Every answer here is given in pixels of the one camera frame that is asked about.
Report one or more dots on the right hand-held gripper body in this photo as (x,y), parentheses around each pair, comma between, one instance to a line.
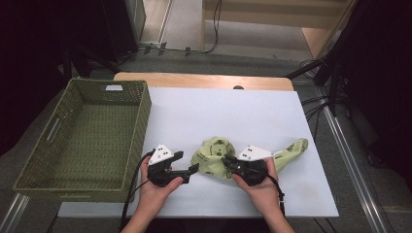
(252,170)

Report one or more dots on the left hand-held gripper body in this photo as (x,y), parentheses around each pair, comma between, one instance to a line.
(160,168)

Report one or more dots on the green printed baby romper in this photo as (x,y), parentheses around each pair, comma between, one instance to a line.
(210,158)

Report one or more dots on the green woven basket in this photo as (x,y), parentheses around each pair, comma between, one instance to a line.
(90,136)

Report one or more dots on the person's right hand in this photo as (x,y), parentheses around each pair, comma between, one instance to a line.
(265,194)

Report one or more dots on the person's left hand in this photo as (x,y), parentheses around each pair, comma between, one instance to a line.
(155,197)

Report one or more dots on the white table board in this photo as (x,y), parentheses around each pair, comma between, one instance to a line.
(226,110)

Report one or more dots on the black table grommet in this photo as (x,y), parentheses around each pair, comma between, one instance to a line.
(238,87)

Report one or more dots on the black metal stand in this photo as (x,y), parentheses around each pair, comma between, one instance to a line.
(333,87)
(81,61)

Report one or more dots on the dark cabinet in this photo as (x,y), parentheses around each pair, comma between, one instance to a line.
(120,26)

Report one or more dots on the light wooden furniture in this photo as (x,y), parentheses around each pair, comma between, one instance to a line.
(275,13)

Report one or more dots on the black curtain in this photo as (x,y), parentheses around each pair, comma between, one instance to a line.
(382,81)
(32,48)

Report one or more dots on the aluminium rail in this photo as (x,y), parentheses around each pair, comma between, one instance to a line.
(13,213)
(353,171)

